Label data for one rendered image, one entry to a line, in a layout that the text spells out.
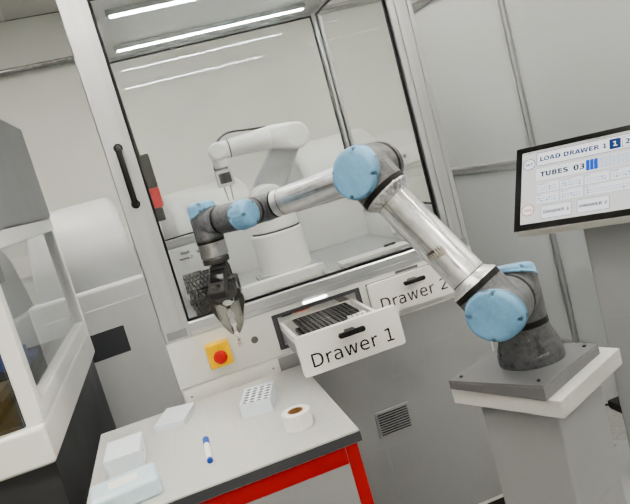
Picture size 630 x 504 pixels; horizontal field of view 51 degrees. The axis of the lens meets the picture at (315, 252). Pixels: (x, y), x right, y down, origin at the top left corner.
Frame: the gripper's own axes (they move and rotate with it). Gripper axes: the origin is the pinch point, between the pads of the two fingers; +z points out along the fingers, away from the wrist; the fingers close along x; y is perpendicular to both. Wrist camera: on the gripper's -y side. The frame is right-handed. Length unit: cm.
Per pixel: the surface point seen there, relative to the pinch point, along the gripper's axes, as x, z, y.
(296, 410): -13.2, 18.0, -20.7
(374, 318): -37.0, 6.1, -1.3
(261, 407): -2.8, 19.7, -8.9
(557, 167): -106, -15, 42
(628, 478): -107, 93, 37
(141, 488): 20.0, 18.3, -41.7
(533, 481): -63, 45, -30
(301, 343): -17.1, 6.2, -6.9
